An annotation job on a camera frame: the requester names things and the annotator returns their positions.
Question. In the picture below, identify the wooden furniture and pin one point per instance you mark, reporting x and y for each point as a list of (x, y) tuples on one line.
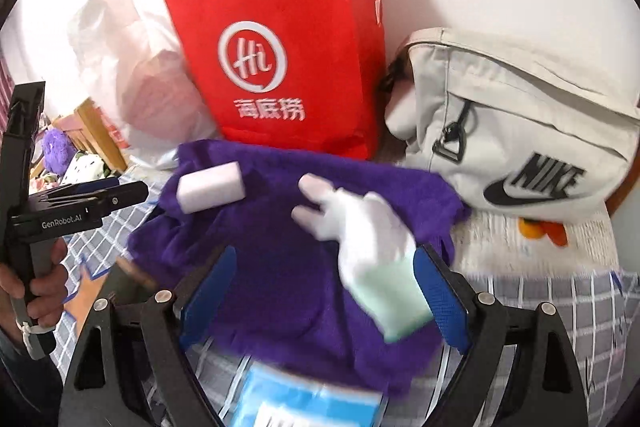
[(95, 127)]

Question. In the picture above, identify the white glove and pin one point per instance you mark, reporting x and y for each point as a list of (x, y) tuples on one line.
[(370, 237)]

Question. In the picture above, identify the beige backpack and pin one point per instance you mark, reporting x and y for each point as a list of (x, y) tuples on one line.
[(525, 107)]

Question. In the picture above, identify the person's left hand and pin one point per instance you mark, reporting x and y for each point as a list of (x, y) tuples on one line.
[(52, 277)]

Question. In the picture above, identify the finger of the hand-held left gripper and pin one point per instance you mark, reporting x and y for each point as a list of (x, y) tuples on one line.
[(75, 191), (120, 197)]

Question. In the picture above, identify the purple towel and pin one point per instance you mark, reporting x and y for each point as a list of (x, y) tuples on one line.
[(280, 267)]

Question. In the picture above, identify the white sponge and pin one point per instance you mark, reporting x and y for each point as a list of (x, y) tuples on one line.
[(210, 187)]

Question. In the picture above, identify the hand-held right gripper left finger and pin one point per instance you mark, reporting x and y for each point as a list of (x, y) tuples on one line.
[(210, 294)]

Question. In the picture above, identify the blue packet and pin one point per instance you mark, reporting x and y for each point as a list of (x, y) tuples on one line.
[(300, 402)]

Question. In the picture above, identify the purple plush toy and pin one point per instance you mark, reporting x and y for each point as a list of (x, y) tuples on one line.
[(57, 152)]

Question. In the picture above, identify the white printed blanket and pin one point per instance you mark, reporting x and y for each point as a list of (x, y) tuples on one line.
[(500, 242)]

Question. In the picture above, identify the grey checkered bedsheet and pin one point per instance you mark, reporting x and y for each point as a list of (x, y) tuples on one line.
[(590, 322)]

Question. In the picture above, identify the white plastic bag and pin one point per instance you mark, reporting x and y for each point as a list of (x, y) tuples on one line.
[(115, 57)]

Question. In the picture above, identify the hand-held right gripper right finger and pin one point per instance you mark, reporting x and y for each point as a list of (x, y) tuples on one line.
[(442, 299)]

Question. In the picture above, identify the red paper bag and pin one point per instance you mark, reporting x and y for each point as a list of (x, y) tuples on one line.
[(280, 7)]

